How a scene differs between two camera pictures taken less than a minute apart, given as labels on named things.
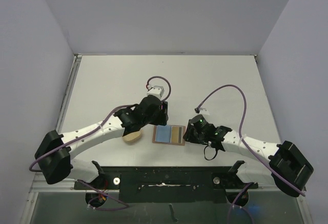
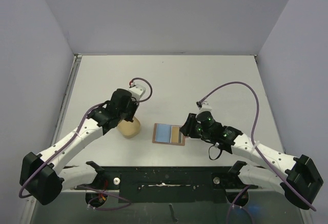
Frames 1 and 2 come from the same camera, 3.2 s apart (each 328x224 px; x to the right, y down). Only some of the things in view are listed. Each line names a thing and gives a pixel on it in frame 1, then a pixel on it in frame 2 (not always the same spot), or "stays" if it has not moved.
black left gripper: [162, 117] -> [134, 104]
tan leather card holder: [171, 135] stays
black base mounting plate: [168, 184] stays
